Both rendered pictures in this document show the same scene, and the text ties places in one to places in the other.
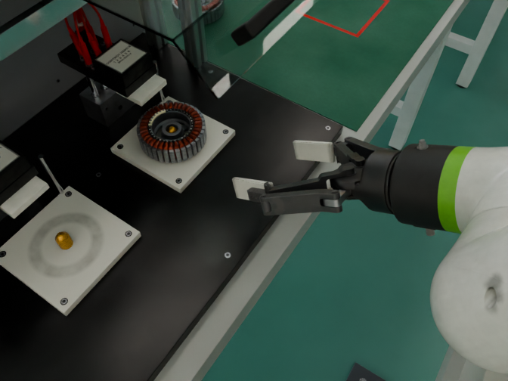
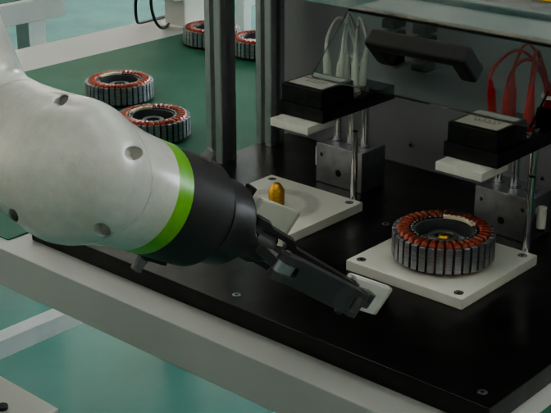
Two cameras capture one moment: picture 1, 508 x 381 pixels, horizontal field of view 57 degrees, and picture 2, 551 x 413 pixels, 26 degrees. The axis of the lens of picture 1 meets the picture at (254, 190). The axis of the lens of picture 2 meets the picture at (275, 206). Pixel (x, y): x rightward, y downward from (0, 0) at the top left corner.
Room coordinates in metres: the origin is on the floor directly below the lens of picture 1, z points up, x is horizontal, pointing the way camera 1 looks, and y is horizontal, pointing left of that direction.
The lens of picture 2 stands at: (0.50, -1.07, 1.31)
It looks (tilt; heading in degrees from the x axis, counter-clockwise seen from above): 22 degrees down; 97
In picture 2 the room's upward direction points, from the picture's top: straight up
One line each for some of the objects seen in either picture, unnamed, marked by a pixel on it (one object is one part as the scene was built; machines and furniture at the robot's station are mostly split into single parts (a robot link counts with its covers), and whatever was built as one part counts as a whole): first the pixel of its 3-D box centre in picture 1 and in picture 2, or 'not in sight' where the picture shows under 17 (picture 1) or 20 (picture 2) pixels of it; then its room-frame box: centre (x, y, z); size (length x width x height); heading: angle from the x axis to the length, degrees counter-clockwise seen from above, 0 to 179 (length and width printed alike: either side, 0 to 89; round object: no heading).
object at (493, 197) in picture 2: (109, 98); (512, 207); (0.61, 0.26, 0.80); 0.07 x 0.05 x 0.06; 146
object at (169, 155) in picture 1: (171, 131); (443, 241); (0.53, 0.14, 0.80); 0.11 x 0.11 x 0.04
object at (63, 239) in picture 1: (63, 239); (276, 193); (0.33, 0.27, 0.80); 0.02 x 0.02 x 0.03
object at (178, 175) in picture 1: (174, 140); (442, 261); (0.53, 0.14, 0.78); 0.15 x 0.15 x 0.01; 56
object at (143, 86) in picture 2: not in sight; (119, 88); (0.00, 0.80, 0.77); 0.11 x 0.11 x 0.04
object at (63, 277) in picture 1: (67, 246); (276, 208); (0.33, 0.27, 0.78); 0.15 x 0.15 x 0.01; 56
